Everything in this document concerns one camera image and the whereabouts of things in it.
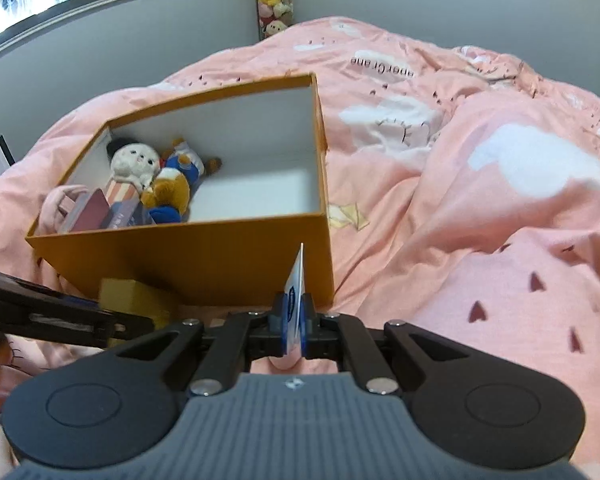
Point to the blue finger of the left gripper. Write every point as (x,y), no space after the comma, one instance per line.
(34,311)

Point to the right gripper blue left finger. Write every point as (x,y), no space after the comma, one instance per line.
(277,320)

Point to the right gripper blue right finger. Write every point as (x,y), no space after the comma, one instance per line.
(310,326)

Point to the white blue price tag card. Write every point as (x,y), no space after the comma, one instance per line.
(292,317)

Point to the pink fabric pouch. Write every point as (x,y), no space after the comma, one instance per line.
(56,207)

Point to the gold yellow box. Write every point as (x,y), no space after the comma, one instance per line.
(134,297)

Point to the dark grey box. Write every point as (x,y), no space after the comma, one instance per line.
(107,219)

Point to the white bunny plush striped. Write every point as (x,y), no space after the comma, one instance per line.
(133,166)

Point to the brown white dog plush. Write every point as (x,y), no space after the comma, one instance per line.
(168,196)

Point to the orange cardboard box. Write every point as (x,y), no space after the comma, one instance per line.
(247,225)

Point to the pink printed duvet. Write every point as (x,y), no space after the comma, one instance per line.
(463,188)

